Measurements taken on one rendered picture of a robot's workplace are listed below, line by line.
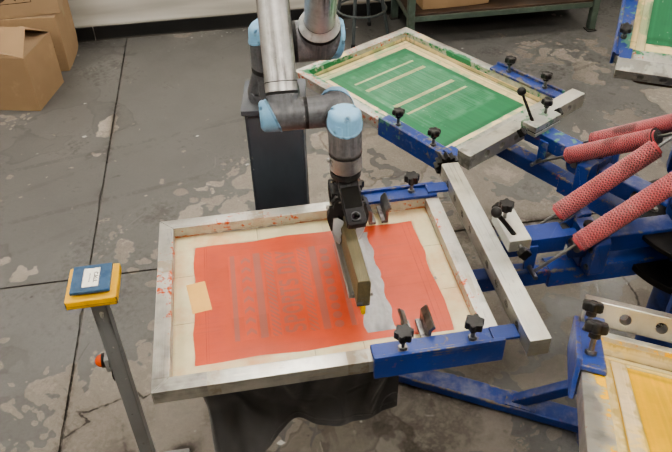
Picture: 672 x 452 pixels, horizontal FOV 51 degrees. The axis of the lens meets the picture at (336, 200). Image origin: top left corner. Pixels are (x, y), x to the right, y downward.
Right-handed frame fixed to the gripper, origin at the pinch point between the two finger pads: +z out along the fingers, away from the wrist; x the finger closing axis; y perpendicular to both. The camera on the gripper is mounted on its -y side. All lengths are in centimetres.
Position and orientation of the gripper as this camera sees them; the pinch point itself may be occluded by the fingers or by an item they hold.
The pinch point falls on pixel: (348, 240)
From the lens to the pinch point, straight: 171.8
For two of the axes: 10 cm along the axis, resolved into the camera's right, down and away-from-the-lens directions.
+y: -1.6, -6.1, 7.8
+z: 0.2, 7.9, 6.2
